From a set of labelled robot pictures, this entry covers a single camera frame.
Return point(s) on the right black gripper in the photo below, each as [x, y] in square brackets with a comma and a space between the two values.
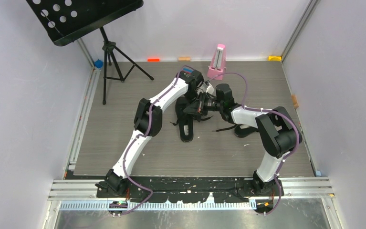
[193, 109]

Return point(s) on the black canvas shoe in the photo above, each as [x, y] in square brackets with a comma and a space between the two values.
[240, 131]
[184, 123]

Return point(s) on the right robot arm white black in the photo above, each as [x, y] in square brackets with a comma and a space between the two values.
[279, 135]

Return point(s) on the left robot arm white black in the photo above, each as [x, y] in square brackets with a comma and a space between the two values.
[148, 122]

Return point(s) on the yellow toy brick block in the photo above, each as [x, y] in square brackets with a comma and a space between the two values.
[187, 69]

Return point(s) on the tan wooden block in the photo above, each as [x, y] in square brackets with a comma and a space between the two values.
[183, 59]

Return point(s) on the pink metronome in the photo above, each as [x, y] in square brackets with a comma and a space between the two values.
[218, 63]

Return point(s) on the yellow corner block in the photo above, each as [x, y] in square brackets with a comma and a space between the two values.
[274, 58]

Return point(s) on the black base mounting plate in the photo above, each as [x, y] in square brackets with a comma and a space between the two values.
[190, 189]

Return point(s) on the blue corner block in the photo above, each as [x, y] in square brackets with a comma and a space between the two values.
[98, 64]

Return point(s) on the wooden block right edge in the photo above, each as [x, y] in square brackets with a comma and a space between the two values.
[295, 101]

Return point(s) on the black music stand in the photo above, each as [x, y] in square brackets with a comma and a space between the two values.
[66, 21]

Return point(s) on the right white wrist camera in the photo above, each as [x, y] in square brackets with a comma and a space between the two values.
[207, 87]

